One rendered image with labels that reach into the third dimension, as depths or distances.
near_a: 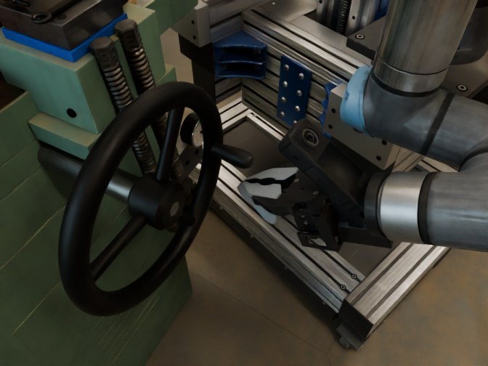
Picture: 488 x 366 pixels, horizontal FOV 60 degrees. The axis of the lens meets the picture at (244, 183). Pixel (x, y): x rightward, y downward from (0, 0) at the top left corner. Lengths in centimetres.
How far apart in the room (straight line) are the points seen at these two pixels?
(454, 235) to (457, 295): 105
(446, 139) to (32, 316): 63
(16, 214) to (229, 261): 89
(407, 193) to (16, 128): 45
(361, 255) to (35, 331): 80
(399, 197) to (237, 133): 107
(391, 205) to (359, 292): 70
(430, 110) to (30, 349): 68
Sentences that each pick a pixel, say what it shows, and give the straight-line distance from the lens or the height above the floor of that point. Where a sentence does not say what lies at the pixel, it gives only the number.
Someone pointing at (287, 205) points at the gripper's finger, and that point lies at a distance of 50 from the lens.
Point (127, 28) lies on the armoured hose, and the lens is 50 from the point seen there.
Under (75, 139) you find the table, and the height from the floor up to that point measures 87.
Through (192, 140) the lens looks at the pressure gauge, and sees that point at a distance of 80.
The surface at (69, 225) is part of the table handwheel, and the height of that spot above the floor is 90.
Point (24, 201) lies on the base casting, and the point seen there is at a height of 77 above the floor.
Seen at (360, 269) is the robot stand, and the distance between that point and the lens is 119.
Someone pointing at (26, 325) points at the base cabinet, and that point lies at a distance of 76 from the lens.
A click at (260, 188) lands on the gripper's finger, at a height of 79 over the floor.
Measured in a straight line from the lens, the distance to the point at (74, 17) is 48.
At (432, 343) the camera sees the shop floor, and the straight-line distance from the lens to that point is 140.
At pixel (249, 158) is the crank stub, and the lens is 55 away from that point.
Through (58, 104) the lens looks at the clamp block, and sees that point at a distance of 54.
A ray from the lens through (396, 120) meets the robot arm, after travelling 50.
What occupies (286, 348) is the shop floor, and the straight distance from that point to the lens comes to 129.
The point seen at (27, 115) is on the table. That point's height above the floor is 88.
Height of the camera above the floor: 121
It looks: 50 degrees down
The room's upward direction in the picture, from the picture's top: straight up
